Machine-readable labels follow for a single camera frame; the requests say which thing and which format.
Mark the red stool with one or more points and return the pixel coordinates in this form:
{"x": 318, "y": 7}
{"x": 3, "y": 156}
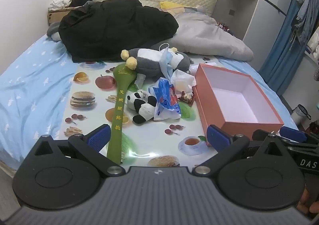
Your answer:
{"x": 313, "y": 128}

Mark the grey duvet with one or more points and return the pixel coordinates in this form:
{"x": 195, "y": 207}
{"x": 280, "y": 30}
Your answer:
{"x": 209, "y": 35}

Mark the yellow pillow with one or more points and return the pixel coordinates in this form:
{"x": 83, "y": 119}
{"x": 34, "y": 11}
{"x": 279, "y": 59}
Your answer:
{"x": 172, "y": 7}

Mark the brown cardboard box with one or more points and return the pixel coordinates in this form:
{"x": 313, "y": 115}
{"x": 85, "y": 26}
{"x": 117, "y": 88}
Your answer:
{"x": 56, "y": 14}

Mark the clear plastic piece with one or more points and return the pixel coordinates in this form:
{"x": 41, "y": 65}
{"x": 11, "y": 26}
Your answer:
{"x": 139, "y": 80}

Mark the hanging blue jeans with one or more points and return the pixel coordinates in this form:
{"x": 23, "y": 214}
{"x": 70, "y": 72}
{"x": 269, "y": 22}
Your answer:
{"x": 302, "y": 18}

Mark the white crumpled cloth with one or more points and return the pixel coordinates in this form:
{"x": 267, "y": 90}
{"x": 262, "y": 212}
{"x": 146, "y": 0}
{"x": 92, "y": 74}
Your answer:
{"x": 59, "y": 3}

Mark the small toy figures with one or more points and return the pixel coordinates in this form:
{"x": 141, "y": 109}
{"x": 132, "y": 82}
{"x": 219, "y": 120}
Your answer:
{"x": 223, "y": 26}

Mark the pink cardboard box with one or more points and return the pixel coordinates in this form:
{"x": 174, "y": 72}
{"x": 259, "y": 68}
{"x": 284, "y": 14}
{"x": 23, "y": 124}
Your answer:
{"x": 234, "y": 100}

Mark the black jacket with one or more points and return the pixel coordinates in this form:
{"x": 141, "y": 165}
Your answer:
{"x": 112, "y": 26}

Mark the white trash bin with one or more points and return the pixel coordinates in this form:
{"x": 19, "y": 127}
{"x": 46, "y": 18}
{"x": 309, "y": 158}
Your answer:
{"x": 300, "y": 113}

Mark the green fabric massage stick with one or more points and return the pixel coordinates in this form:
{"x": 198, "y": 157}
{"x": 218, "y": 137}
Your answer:
{"x": 119, "y": 105}

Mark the white wardrobe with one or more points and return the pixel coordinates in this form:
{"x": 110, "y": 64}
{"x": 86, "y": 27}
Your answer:
{"x": 251, "y": 3}

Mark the blue curtain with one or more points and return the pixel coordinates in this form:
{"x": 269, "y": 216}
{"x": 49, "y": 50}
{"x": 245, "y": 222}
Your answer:
{"x": 281, "y": 48}

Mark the white cotton tissue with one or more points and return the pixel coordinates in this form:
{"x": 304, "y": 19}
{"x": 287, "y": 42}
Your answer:
{"x": 184, "y": 75}

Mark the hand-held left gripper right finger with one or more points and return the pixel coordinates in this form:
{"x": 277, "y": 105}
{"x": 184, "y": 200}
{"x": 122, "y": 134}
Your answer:
{"x": 217, "y": 138}

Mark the grey cushion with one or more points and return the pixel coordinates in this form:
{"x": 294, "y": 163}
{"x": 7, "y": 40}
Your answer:
{"x": 53, "y": 31}

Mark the blue face mask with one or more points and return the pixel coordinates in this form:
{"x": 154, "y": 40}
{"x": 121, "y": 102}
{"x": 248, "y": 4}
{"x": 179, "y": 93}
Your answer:
{"x": 165, "y": 62}

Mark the person's right hand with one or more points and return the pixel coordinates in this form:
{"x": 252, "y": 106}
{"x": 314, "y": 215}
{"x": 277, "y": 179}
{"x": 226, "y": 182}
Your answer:
{"x": 311, "y": 197}

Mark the panda plush toy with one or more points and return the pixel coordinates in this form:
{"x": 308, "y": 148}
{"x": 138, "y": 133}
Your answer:
{"x": 142, "y": 105}

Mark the food print mat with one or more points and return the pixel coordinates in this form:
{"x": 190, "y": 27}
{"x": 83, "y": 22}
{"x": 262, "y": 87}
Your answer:
{"x": 94, "y": 105}

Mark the blue snack bag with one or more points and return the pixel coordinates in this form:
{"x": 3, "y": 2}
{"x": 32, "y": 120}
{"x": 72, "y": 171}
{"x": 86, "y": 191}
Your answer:
{"x": 166, "y": 99}

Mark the red snack wrapper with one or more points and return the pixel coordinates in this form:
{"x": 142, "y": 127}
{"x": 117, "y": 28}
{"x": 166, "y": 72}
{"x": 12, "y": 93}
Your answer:
{"x": 187, "y": 97}

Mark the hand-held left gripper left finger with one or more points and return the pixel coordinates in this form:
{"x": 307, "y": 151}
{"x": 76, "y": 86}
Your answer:
{"x": 99, "y": 136}

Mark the grey penguin plush toy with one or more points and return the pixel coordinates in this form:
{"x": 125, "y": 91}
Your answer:
{"x": 154, "y": 61}

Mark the hanging white puffer jacket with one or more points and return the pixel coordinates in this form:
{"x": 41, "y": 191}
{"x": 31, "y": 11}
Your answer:
{"x": 314, "y": 45}

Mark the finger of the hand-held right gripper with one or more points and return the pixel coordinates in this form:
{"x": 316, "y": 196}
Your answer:
{"x": 259, "y": 134}
{"x": 292, "y": 133}

